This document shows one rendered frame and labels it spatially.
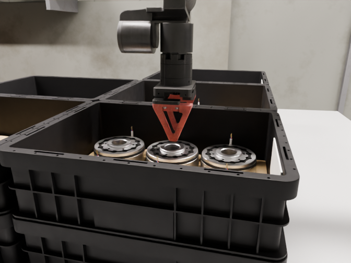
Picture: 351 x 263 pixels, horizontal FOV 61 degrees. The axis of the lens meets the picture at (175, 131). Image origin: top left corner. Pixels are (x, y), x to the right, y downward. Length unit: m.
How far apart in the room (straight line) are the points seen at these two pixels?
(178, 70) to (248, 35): 2.13
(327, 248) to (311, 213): 0.11
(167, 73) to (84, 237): 0.29
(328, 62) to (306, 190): 2.02
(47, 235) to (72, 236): 0.04
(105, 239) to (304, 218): 0.44
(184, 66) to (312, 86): 2.30
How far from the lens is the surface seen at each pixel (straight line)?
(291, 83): 2.72
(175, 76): 0.51
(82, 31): 2.89
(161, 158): 0.54
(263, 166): 0.61
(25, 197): 0.49
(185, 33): 0.51
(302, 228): 0.69
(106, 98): 0.72
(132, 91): 0.87
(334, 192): 0.85
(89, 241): 0.46
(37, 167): 0.44
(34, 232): 0.51
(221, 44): 2.44
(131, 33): 0.53
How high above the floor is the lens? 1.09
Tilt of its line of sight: 19 degrees down
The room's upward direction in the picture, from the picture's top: straight up
